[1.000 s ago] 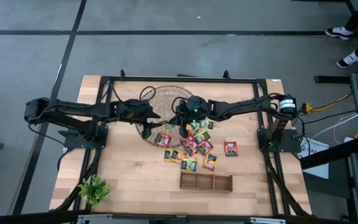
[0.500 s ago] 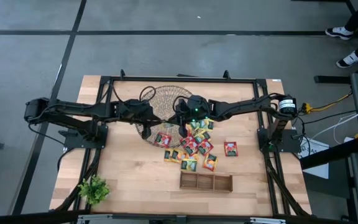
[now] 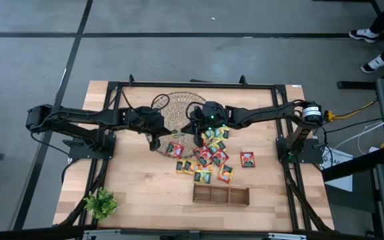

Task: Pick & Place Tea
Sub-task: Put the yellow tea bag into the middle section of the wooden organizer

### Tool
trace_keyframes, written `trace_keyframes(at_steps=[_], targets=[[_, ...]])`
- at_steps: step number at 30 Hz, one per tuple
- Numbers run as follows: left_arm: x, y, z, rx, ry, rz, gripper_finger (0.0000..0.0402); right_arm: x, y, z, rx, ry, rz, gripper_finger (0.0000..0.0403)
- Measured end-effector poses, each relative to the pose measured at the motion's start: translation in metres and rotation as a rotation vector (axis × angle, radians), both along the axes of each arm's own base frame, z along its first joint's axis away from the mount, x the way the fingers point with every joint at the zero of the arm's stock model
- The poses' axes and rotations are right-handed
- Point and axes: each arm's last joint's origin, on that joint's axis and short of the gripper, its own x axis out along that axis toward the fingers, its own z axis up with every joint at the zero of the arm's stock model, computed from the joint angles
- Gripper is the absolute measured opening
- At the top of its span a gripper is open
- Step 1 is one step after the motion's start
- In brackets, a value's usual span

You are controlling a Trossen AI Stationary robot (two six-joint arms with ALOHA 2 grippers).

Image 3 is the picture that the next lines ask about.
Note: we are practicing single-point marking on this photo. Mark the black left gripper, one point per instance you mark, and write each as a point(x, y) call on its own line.
point(145, 120)

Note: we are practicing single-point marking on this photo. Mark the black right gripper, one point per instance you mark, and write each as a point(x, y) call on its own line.
point(212, 115)

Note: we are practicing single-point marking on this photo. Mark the red tea bag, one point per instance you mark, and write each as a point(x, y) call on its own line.
point(247, 159)
point(174, 150)
point(206, 157)
point(197, 150)
point(220, 157)

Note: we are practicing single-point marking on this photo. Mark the green yellow tea bag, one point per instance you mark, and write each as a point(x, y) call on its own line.
point(219, 145)
point(202, 176)

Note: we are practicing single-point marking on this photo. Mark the wooden three-compartment box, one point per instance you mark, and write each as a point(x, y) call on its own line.
point(220, 195)

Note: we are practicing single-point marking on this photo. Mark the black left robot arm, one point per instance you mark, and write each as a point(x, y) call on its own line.
point(78, 115)

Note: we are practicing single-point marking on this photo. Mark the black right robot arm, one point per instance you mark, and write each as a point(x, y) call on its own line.
point(262, 115)

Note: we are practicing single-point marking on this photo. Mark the small green artificial plant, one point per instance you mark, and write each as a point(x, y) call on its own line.
point(101, 204)

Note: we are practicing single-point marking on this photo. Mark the white paper sheet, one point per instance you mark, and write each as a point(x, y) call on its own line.
point(337, 160)

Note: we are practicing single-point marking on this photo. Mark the black front crossbar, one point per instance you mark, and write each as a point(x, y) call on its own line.
point(28, 233)

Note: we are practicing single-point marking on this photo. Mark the black desk beam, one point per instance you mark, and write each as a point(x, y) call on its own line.
point(355, 165)

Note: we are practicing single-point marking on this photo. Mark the person's shoe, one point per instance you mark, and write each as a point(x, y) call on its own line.
point(363, 34)
point(373, 63)

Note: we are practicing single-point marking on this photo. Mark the black metal table frame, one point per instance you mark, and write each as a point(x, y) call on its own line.
point(195, 85)

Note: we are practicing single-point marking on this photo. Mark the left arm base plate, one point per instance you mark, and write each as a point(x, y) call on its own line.
point(78, 151)

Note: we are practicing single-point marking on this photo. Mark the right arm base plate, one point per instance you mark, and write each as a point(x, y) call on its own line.
point(312, 153)

